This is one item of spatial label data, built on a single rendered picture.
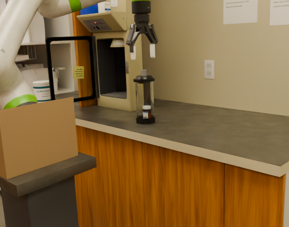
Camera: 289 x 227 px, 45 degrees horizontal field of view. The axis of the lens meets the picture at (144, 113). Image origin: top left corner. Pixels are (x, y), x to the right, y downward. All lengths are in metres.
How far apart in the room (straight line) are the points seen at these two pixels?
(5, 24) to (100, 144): 0.89
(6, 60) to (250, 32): 1.31
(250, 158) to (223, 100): 0.92
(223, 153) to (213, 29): 1.02
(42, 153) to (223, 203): 0.72
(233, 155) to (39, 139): 0.69
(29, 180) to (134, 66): 1.10
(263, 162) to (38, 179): 0.75
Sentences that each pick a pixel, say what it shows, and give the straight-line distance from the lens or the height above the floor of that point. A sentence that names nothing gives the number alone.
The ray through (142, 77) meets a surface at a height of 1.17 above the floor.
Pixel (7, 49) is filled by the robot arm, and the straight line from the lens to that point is 1.26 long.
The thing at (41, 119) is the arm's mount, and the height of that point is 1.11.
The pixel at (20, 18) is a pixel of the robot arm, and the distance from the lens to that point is 1.32.
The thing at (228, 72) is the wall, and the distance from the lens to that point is 2.13.
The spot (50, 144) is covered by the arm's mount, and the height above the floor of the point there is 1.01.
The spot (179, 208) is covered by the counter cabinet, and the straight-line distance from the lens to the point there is 1.62.
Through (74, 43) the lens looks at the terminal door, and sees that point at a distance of 2.20.
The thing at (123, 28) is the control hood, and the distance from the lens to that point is 2.01.
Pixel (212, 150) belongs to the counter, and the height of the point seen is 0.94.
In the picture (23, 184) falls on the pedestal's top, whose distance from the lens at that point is 1.18.
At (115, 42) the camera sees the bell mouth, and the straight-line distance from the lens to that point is 2.15.
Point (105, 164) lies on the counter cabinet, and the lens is 1.93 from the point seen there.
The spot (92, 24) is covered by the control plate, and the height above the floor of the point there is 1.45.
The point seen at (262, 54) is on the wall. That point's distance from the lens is 2.02.
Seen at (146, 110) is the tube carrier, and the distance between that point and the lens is 1.75.
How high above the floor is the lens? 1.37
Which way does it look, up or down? 12 degrees down
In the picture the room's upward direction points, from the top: 2 degrees counter-clockwise
